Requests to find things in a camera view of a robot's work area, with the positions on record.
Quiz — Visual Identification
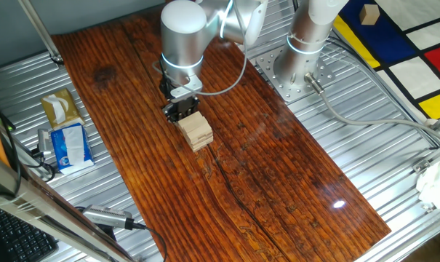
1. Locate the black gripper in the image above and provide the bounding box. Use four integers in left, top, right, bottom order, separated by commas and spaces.
159, 77, 201, 124

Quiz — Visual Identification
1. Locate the blue tissue pack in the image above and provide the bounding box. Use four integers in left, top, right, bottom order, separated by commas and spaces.
49, 122, 96, 176

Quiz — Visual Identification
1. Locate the brown wooden board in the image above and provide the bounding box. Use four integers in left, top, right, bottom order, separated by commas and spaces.
51, 0, 392, 262

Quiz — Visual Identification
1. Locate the gold tissue pack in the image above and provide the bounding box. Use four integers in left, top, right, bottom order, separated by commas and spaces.
40, 87, 86, 131

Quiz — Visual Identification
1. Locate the silver robot mounting plate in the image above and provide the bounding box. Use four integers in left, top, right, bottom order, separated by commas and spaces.
255, 45, 337, 104

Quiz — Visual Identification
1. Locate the small silver hub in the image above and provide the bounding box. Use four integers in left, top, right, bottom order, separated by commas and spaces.
36, 128, 55, 154

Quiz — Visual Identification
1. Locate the metal stand pole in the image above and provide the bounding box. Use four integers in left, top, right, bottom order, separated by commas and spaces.
17, 0, 65, 67

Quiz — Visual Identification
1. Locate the colourful Mondrian pattern cloth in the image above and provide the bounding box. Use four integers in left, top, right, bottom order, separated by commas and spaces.
332, 0, 440, 123

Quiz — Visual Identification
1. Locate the black keyboard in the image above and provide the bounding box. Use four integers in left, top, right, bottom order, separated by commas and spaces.
0, 205, 60, 262

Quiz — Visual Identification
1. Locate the small wooden cube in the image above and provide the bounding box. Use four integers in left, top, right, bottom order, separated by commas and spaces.
359, 4, 381, 26

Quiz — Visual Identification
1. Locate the crumpled white cloth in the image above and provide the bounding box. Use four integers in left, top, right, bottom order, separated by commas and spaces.
415, 152, 440, 210

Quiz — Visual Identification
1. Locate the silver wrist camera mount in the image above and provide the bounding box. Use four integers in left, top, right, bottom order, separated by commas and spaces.
169, 74, 204, 103

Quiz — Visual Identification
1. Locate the long gripper cable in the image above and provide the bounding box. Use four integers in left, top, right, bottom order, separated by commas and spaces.
152, 0, 249, 98

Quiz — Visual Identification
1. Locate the silver camera device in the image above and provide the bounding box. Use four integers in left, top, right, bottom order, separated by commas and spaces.
81, 204, 135, 231

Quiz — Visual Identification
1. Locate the black camera cable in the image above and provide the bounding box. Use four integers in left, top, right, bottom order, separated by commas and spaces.
127, 220, 169, 262

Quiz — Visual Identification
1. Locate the black cable clump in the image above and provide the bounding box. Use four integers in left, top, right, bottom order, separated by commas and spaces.
22, 147, 57, 183

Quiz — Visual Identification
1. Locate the aluminium frame bar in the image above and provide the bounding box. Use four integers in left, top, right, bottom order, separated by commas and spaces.
0, 148, 135, 262

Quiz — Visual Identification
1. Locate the thick grey base cable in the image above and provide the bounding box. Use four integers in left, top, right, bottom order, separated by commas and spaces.
303, 71, 440, 145

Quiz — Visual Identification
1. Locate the metal corner bracket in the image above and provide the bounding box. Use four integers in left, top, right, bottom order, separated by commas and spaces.
412, 159, 431, 175

